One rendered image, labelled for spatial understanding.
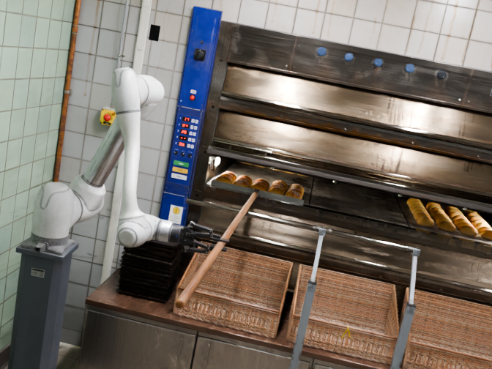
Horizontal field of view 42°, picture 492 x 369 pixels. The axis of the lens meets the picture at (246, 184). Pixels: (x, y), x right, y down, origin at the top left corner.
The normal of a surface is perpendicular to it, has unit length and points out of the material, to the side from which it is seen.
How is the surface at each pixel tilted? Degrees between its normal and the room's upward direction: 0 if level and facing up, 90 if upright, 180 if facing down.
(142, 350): 90
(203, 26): 90
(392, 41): 90
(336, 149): 70
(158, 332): 91
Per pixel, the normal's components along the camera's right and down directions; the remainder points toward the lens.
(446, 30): -0.14, 0.18
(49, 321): 0.65, 0.28
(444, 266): -0.06, -0.16
